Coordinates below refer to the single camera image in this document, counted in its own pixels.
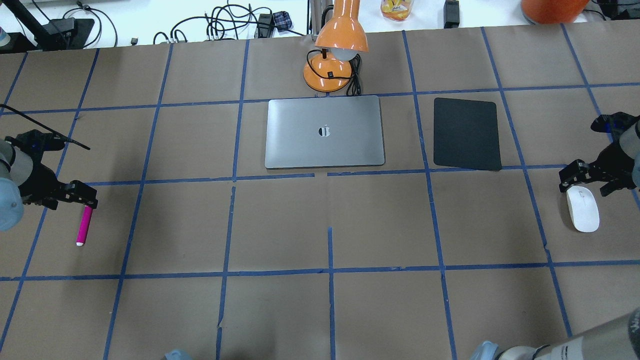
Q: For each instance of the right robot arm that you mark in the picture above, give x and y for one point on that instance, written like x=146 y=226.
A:
x=617 y=339

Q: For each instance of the orange desk lamp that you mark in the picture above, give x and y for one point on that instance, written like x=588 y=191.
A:
x=340 y=40

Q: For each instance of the orange cylindrical container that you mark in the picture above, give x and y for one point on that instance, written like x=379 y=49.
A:
x=552 y=11

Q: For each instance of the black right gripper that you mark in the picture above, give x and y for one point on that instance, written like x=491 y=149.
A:
x=618 y=165

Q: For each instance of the grey closed laptop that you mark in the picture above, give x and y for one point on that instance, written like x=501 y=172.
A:
x=330 y=131

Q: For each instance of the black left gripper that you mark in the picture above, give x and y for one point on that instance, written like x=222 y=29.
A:
x=40 y=182

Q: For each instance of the black power adapter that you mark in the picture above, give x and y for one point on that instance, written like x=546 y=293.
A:
x=451 y=14

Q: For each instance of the pink highlighter pen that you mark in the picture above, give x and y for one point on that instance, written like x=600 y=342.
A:
x=83 y=229

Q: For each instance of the white computer mouse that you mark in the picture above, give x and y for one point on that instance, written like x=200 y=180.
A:
x=583 y=209

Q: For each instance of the black mousepad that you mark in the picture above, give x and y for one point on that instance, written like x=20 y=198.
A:
x=465 y=134

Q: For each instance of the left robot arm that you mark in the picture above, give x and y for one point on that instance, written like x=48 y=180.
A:
x=12 y=209

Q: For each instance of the orange juice bottle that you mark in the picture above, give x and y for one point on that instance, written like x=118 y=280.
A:
x=396 y=10

